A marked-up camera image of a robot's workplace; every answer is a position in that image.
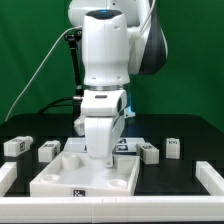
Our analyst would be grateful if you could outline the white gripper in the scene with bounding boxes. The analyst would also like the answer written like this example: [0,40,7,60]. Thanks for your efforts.
[81,89,127,168]

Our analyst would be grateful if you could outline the white square table top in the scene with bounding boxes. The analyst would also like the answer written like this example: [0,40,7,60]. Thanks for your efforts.
[30,152,140,197]

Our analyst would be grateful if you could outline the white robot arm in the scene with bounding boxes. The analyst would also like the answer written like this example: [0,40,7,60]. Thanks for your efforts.
[68,0,168,167]

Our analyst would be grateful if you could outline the white tag sheet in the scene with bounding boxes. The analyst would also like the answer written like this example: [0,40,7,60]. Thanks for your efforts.
[64,137,145,154]

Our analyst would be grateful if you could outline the white U-shaped fence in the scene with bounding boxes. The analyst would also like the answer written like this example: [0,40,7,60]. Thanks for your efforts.
[0,161,224,223]

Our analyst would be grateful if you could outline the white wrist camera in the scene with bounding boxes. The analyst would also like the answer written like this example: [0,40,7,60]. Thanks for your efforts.
[74,117,85,136]

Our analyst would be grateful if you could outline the black base cables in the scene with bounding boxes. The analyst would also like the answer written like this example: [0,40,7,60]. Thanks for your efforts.
[38,97,83,115]

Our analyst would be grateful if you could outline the grey camera cable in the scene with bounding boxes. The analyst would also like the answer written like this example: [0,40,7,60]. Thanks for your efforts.
[4,25,83,122]

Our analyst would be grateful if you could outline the black camera stand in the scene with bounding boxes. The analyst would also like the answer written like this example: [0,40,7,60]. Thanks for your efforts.
[64,30,84,115]

